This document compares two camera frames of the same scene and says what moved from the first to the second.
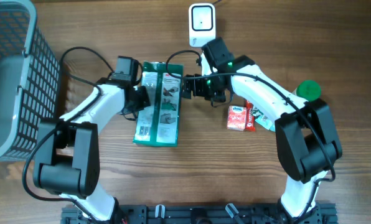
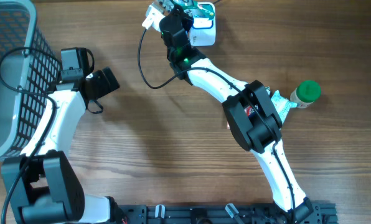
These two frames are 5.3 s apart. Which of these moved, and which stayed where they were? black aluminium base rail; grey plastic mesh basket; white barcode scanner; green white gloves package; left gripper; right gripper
Moved: right gripper; left gripper; green white gloves package
Stayed: black aluminium base rail; grey plastic mesh basket; white barcode scanner
